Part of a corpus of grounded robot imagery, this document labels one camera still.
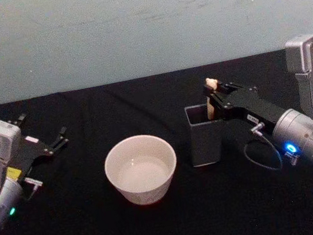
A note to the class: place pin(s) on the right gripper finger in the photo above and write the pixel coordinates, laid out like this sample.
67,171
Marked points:
219,103
229,88

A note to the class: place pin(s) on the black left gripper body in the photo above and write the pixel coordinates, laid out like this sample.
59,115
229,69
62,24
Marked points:
29,152

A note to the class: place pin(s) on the white ceramic bowl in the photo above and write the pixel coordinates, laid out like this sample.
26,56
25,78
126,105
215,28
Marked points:
141,170

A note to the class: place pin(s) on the black table cloth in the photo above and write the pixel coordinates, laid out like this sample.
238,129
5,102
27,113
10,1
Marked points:
174,228

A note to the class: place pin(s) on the pale wooden utensil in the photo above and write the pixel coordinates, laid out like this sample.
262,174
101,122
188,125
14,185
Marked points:
211,110

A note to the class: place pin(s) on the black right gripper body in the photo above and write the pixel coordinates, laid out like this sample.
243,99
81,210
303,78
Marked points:
256,107

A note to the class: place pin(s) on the grey square metal holder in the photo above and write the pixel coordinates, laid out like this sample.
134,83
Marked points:
205,142

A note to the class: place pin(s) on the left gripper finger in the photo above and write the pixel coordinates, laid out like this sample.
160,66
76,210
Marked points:
59,140
19,119

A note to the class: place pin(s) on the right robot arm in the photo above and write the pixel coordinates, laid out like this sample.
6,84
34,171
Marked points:
310,129

